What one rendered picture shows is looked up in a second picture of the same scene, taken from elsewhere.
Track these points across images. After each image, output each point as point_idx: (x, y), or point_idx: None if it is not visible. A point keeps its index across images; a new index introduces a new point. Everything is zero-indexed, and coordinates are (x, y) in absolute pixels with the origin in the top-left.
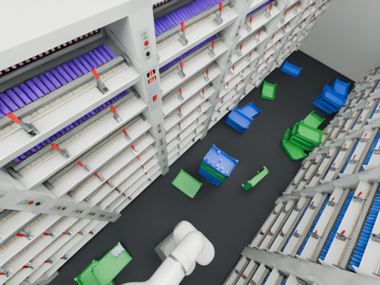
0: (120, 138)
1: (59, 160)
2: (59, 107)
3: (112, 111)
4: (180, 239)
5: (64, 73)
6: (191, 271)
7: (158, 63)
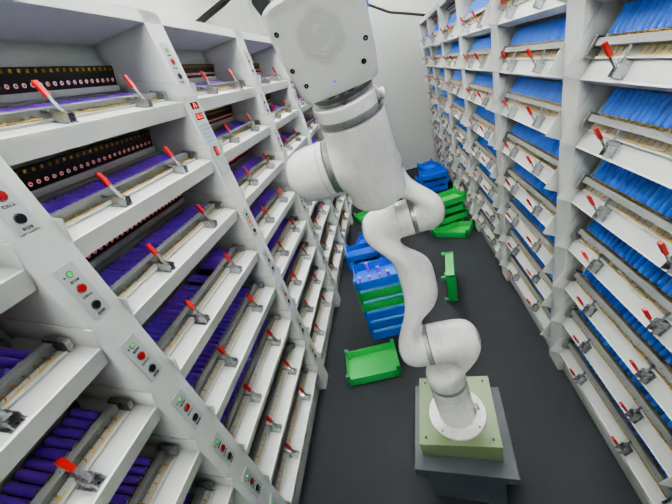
0: (199, 228)
1: (114, 210)
2: (95, 114)
3: (169, 165)
4: (379, 221)
5: (89, 99)
6: (475, 329)
7: (197, 97)
